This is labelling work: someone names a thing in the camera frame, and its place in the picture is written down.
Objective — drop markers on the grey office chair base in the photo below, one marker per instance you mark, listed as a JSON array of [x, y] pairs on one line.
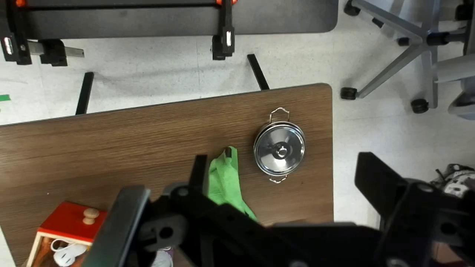
[[396, 63]]

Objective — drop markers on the white cup in drawer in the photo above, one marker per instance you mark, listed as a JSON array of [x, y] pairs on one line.
[[68, 252]]

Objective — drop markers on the green cloth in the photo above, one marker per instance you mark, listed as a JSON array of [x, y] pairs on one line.
[[225, 185]]

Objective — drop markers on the steel pot with lid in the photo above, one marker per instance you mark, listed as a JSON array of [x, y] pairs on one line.
[[280, 147]]

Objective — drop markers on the black workbench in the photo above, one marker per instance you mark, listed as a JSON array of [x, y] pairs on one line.
[[149, 19]]

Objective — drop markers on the green floor tape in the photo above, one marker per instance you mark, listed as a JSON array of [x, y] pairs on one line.
[[4, 96]]

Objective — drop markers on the small black block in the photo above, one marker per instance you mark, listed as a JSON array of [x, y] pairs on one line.
[[54, 52]]

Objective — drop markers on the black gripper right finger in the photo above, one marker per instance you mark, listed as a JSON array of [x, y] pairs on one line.
[[381, 179]]

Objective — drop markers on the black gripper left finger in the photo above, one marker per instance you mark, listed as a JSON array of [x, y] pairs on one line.
[[198, 178]]

